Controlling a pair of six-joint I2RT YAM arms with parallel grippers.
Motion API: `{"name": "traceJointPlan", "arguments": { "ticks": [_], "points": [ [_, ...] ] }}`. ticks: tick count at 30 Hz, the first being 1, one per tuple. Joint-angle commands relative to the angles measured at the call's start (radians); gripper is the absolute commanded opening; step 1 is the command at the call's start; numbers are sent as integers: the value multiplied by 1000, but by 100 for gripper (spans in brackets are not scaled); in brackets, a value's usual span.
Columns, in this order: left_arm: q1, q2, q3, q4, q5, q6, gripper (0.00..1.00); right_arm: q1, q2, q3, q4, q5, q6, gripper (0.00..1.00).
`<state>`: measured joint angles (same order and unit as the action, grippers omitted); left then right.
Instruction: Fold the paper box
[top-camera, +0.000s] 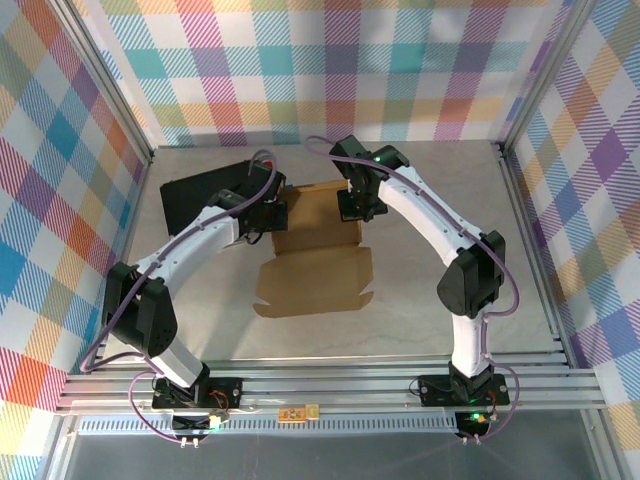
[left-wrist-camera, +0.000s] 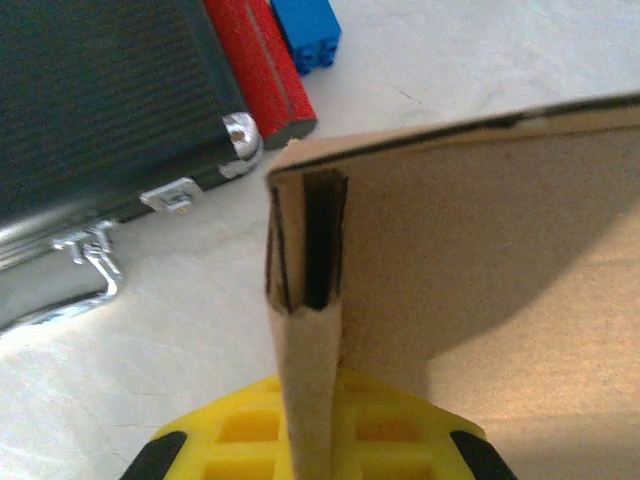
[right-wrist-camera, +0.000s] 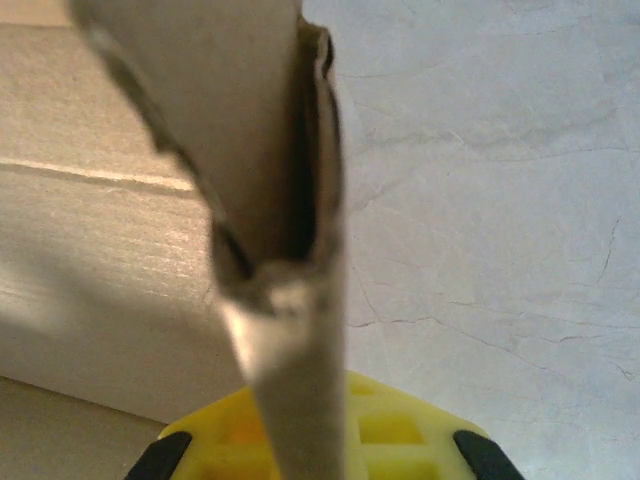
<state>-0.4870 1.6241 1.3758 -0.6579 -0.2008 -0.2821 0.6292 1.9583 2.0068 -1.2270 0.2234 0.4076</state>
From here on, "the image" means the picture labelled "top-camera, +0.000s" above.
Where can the brown cardboard paper box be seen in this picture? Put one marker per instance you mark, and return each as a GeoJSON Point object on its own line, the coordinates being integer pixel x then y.
{"type": "Point", "coordinates": [315, 280]}

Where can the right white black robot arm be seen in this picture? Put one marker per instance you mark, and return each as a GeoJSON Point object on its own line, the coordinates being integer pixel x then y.
{"type": "Point", "coordinates": [425, 210]}

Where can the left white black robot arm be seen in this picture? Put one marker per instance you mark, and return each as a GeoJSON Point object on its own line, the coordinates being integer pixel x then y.
{"type": "Point", "coordinates": [190, 240]}

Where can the red cylinder tube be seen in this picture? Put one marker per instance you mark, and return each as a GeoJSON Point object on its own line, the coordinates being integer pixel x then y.
{"type": "Point", "coordinates": [270, 163]}

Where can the black carrying case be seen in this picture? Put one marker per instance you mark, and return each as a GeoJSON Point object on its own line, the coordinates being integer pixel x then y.
{"type": "Point", "coordinates": [190, 200]}

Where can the small yellow circuit board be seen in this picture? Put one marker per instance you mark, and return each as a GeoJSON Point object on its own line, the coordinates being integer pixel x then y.
{"type": "Point", "coordinates": [295, 413]}

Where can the grey metal sheet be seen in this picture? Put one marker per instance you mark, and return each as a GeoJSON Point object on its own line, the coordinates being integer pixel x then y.
{"type": "Point", "coordinates": [325, 457]}

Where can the aluminium side rail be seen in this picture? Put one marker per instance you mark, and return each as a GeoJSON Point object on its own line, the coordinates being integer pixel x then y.
{"type": "Point", "coordinates": [131, 215]}
{"type": "Point", "coordinates": [537, 260]}

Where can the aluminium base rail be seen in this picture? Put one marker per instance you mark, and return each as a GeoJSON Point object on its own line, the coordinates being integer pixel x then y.
{"type": "Point", "coordinates": [325, 385]}

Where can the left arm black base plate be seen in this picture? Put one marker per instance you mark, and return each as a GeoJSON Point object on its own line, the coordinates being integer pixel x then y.
{"type": "Point", "coordinates": [225, 392]}

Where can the aluminium corner post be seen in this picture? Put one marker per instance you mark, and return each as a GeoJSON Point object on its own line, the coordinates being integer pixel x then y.
{"type": "Point", "coordinates": [107, 82]}
{"type": "Point", "coordinates": [545, 65]}

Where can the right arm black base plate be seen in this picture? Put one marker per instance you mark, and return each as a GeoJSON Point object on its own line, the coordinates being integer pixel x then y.
{"type": "Point", "coordinates": [435, 390]}

